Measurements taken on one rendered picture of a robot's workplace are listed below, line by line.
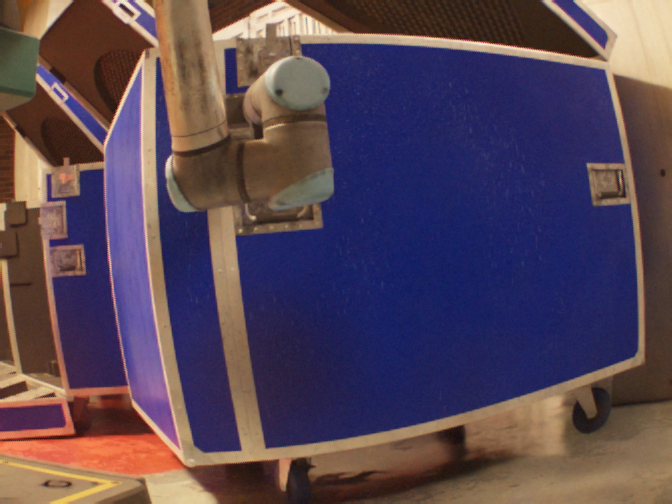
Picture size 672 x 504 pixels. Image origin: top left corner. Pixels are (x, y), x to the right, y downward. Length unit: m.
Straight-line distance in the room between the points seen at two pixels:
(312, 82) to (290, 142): 0.09
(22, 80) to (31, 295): 3.15
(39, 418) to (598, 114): 2.06
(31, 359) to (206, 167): 2.56
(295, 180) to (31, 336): 2.62
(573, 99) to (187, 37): 1.03
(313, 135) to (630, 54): 1.29
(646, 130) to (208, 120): 1.36
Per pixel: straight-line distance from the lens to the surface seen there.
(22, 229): 3.81
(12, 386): 3.50
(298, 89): 1.32
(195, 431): 1.64
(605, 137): 2.06
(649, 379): 2.37
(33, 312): 3.80
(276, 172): 1.32
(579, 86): 2.05
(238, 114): 1.51
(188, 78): 1.30
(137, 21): 3.24
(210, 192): 1.35
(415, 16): 2.70
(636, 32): 2.36
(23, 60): 0.68
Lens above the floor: 0.49
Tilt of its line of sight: 2 degrees up
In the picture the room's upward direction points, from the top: 6 degrees counter-clockwise
